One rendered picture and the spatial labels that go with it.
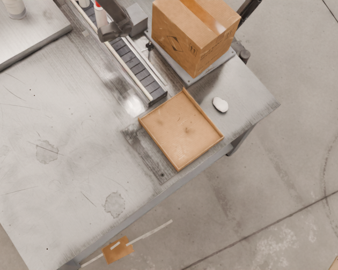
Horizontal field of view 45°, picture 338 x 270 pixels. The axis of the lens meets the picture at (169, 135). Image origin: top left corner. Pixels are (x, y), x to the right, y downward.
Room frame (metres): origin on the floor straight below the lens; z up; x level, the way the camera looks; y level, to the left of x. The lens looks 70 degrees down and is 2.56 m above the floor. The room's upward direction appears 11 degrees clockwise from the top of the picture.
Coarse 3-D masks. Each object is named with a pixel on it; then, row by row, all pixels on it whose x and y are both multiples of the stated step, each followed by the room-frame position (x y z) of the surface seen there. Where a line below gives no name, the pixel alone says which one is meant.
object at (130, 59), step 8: (88, 8) 1.16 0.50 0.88; (88, 16) 1.12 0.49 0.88; (96, 24) 1.08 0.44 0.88; (120, 40) 1.02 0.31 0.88; (120, 48) 0.98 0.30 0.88; (128, 48) 0.98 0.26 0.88; (120, 56) 0.93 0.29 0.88; (128, 56) 0.94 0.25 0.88; (136, 56) 0.95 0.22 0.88; (128, 64) 0.90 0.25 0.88; (136, 64) 0.91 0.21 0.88; (136, 72) 0.87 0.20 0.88; (144, 72) 0.87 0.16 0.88; (144, 80) 0.83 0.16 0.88; (152, 80) 0.84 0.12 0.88; (152, 88) 0.80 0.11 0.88; (160, 88) 0.81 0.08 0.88; (152, 96) 0.76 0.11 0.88
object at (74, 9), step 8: (64, 0) 1.21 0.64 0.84; (72, 8) 1.15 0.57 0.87; (80, 16) 1.11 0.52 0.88; (88, 24) 1.07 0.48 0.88; (96, 40) 1.02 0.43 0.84; (104, 48) 0.96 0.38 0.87; (112, 56) 0.93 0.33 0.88; (120, 64) 0.89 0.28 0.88; (144, 64) 0.92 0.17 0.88; (152, 72) 0.88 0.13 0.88; (128, 80) 0.83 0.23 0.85; (136, 88) 0.79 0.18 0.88; (144, 96) 0.76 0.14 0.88; (160, 96) 0.77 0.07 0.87; (152, 104) 0.74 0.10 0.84
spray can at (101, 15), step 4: (96, 4) 1.06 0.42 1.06; (96, 8) 1.05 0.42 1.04; (100, 8) 1.06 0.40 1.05; (96, 12) 1.05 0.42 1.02; (100, 12) 1.05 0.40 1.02; (104, 12) 1.06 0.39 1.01; (96, 16) 1.05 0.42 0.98; (100, 16) 1.05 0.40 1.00; (104, 16) 1.06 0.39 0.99; (100, 20) 1.05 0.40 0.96; (104, 20) 1.06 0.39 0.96; (100, 24) 1.05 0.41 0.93; (104, 24) 1.05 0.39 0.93
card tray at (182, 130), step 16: (176, 96) 0.81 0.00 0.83; (160, 112) 0.71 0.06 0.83; (176, 112) 0.73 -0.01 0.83; (192, 112) 0.74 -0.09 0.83; (144, 128) 0.62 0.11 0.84; (160, 128) 0.64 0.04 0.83; (176, 128) 0.65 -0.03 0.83; (192, 128) 0.66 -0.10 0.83; (208, 128) 0.68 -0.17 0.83; (160, 144) 0.56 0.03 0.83; (176, 144) 0.57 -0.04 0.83; (192, 144) 0.59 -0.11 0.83; (208, 144) 0.60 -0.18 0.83; (176, 160) 0.50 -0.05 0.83; (192, 160) 0.51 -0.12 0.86
